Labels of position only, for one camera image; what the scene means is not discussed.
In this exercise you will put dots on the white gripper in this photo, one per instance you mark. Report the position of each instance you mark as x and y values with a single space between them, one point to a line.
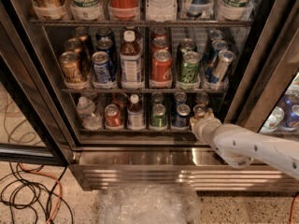
207 126

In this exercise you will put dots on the orange soda can front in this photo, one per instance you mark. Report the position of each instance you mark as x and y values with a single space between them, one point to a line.
199 111

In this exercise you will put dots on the orange soda can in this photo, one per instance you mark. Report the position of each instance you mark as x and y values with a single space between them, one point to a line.
202 98
199 111

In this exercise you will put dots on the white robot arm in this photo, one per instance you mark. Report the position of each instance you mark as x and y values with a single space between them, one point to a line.
239 147

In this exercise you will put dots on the orange soda can rear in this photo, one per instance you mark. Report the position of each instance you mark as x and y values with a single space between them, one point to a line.
202 98

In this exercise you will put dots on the blue can bottom front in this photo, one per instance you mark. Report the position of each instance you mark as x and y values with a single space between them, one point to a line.
181 116

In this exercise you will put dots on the blue can bottom rear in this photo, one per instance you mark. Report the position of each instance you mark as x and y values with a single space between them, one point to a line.
180 98

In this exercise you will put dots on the green can bottom front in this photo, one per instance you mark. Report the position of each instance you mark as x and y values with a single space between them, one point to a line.
158 116

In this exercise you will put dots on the green can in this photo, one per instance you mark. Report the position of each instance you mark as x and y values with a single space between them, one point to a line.
188 68
185 45
157 98
158 116

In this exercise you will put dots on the green can bottom rear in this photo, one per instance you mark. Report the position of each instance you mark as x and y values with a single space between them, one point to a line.
157 98

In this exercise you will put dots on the green can middle front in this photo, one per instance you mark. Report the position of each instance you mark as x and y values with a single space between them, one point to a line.
188 68

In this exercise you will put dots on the slim silver blue can front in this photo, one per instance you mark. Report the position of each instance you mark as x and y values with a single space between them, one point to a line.
225 58

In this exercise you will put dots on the tea bottle bottom shelf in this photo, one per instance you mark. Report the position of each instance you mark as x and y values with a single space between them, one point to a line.
135 113

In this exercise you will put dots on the tea bottle shelf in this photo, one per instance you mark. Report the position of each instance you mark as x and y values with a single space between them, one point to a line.
135 113
130 55

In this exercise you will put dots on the red coke can front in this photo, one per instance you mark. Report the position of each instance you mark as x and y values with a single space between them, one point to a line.
161 66

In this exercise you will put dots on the red coke can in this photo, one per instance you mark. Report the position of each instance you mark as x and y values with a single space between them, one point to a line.
161 66
159 43
159 32

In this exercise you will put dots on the green can middle rear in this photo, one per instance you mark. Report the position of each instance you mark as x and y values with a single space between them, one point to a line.
185 45

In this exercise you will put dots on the silver can neighbouring fridge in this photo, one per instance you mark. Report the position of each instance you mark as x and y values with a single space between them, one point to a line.
273 120

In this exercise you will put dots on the red can bottom rear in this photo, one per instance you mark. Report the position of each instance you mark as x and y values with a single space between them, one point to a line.
120 100

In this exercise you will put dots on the slim blue can rear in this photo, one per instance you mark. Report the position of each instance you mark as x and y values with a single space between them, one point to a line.
212 36

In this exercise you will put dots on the red can bottom front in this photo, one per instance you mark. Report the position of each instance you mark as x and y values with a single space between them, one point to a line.
113 116

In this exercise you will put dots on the blue can neighbouring rear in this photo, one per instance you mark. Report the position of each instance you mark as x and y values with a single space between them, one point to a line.
288 100

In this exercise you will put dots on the blue can neighbouring fridge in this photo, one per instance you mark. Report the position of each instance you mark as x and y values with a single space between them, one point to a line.
291 118

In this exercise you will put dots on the tea bottle middle shelf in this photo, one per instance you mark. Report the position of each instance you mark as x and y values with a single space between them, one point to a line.
130 55

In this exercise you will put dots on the red coke can rear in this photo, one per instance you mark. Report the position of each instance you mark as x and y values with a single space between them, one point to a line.
159 32

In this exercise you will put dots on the blue pepsi can front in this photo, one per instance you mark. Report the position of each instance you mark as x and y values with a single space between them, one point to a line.
102 67

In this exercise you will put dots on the blue pepsi can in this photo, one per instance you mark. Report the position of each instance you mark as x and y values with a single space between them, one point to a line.
103 33
107 46
102 67

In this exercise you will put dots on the stainless fridge base grille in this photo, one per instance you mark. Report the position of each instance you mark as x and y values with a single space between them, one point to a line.
198 167

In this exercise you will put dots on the blue pepsi can rear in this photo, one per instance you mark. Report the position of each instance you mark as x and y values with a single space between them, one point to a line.
103 33

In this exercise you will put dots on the gold can middle front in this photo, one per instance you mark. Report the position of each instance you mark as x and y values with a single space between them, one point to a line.
71 67

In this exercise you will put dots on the gold can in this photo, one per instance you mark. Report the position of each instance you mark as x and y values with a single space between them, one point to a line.
71 67
76 45
83 34

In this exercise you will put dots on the gold can middle rear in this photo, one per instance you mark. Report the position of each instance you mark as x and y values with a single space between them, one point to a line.
83 34

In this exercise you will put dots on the clear plastic bag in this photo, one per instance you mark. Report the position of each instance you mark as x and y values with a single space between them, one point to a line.
152 204

